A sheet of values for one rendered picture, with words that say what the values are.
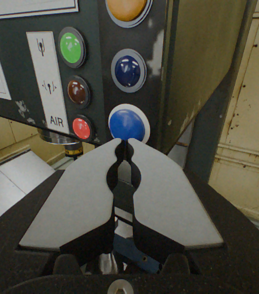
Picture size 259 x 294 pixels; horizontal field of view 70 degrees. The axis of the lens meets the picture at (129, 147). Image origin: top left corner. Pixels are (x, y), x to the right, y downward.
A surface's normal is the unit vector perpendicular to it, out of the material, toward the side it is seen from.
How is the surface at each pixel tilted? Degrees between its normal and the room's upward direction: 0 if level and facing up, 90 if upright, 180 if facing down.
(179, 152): 90
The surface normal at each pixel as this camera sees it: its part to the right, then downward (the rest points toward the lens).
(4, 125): 0.87, 0.24
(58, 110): -0.49, 0.43
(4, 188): 0.36, -0.69
